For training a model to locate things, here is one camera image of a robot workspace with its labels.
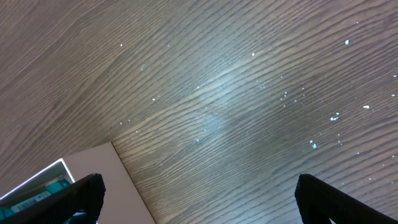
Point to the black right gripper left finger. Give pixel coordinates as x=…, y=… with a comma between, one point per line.
x=79, y=203

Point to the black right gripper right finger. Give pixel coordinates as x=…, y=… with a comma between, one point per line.
x=320, y=203

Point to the green soap packet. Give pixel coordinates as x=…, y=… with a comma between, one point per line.
x=29, y=199

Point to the white square cardboard box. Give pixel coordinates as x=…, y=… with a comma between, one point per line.
x=122, y=201

